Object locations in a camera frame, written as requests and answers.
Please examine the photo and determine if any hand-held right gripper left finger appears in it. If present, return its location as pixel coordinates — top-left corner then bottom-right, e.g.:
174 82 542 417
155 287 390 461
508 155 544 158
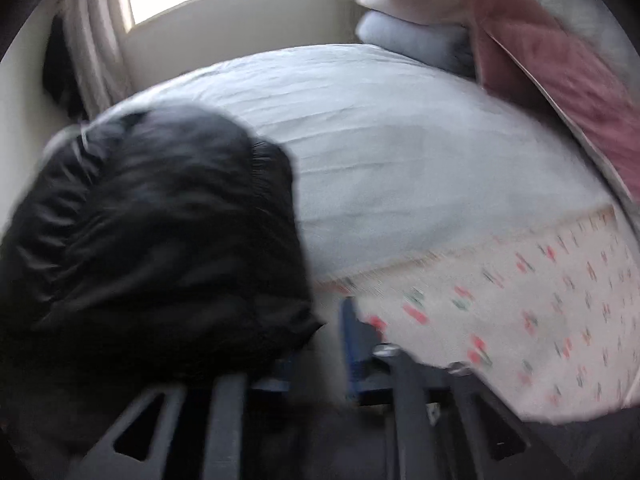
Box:
65 355 297 480

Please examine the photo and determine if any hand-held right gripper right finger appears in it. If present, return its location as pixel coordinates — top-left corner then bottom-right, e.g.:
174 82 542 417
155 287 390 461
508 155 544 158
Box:
340 297 551 480

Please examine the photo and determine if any black down jacket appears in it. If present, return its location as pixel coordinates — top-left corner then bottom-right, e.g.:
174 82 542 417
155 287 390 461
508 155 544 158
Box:
0 105 323 461

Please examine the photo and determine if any cherry print bed sheet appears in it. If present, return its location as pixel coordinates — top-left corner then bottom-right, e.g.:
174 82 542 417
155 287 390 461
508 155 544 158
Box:
315 205 640 423

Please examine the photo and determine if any floral cherry-print bedsheet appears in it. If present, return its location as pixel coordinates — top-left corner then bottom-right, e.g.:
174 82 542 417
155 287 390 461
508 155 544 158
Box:
47 42 623 288

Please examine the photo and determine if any pale blue pillow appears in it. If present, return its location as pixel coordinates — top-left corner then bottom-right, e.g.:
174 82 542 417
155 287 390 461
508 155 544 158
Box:
356 11 476 78

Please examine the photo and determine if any dark hanging cloth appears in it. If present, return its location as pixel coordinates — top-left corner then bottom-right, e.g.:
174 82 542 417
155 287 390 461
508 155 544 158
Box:
42 12 91 121

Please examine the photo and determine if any striped curtain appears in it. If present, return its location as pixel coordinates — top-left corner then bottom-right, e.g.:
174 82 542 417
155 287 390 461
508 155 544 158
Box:
60 0 135 117

